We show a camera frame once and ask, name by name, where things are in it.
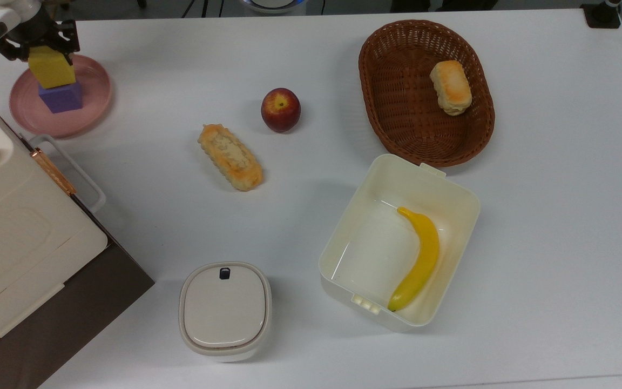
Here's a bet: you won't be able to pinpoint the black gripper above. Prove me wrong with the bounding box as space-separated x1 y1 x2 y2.
0 8 81 68

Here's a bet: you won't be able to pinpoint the yellow cube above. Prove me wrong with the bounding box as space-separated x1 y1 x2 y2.
28 45 77 90

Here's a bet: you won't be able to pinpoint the purple cube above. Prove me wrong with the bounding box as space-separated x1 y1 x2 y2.
38 81 84 115

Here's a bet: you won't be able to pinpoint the pink round plate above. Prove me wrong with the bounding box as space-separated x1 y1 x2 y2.
9 54 113 139

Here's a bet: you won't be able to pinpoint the copper cabinet latch strip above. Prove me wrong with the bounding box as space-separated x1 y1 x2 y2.
30 147 78 197

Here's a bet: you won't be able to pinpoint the black tripod legs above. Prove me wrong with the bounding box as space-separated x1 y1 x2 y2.
180 0 226 19

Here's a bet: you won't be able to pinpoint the large cream plastic cabinet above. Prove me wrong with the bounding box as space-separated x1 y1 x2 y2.
0 81 110 363

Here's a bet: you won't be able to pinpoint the long toasted bread loaf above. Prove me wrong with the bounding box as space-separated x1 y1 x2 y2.
198 123 264 192

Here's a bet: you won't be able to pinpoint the red apple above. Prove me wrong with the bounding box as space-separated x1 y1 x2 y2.
260 88 302 133

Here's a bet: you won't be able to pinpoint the dark brown oven box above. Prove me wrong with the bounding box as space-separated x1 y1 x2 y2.
0 196 156 389

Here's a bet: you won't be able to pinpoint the small beige lidded trash can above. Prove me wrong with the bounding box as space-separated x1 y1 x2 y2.
178 261 273 363

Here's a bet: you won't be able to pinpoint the brown wicker basket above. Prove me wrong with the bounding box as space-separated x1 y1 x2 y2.
358 19 496 168

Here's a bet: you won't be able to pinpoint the white rectangular plastic container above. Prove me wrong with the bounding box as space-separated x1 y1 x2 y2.
319 154 482 333

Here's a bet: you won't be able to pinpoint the short toasted bread bun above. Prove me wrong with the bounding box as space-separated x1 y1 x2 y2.
430 59 474 117

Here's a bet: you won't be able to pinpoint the yellow banana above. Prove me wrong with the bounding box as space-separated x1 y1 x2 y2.
387 206 441 313

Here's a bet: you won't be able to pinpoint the white oven door handle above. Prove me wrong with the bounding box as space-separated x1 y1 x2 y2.
29 134 107 214

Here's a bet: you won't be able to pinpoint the white round device blue ring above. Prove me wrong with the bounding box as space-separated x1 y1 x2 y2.
238 0 307 15

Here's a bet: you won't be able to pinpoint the black camera stand base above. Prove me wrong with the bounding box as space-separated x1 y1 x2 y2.
581 0 622 29

